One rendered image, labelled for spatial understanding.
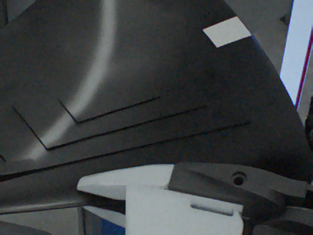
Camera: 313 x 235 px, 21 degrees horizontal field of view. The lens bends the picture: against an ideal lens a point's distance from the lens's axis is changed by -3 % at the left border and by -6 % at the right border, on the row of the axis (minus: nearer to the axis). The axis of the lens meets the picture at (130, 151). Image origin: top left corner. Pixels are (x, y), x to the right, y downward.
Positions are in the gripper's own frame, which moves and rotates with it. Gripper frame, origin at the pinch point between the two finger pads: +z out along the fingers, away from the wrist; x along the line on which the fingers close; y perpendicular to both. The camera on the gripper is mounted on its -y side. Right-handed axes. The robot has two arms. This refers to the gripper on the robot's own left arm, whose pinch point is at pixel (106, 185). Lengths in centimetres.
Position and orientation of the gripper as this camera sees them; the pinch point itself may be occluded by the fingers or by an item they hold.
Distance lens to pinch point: 47.5
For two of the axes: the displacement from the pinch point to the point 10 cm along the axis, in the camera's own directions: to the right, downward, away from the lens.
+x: 0.2, 5.1, 8.6
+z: -9.6, -2.2, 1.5
